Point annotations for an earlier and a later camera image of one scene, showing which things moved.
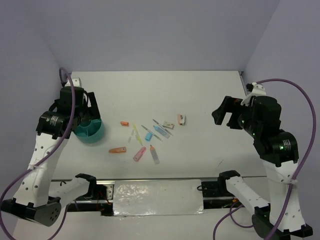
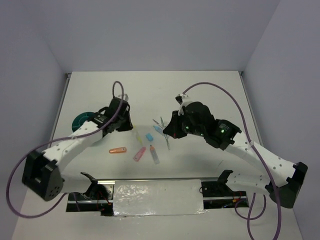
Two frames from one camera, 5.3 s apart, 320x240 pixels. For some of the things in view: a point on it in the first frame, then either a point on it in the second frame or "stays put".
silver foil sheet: x=159 y=197 stays put
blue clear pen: x=162 y=127 stays put
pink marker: x=139 y=154 stays put
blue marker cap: x=148 y=136 stays put
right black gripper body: x=231 y=104 to x=181 y=125
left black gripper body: x=86 y=113 to x=123 y=122
